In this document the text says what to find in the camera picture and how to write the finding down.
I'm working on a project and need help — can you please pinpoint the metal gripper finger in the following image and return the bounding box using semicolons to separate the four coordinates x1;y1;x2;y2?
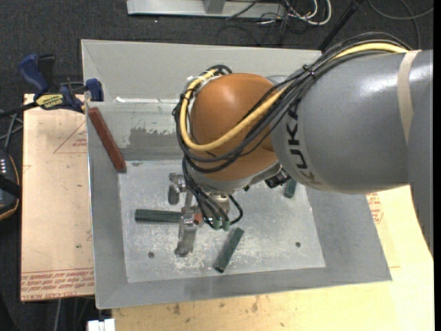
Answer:
174;217;198;258
167;172;187;205

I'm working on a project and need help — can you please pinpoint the dark green flat block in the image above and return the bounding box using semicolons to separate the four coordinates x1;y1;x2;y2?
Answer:
283;179;298;200
213;227;245;274
134;208;184;224

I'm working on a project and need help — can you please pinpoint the grey metal bin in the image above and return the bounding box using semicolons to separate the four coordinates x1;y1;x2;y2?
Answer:
81;39;393;310

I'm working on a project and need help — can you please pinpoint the red-brown flat block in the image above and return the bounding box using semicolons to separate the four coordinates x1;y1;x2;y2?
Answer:
88;107;127;173

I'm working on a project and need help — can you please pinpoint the brown cardboard board red print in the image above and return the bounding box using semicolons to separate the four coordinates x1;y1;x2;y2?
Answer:
20;93;402;303

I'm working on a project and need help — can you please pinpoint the black cylinder on white bracket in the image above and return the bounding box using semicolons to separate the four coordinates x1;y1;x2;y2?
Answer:
263;168;289;189

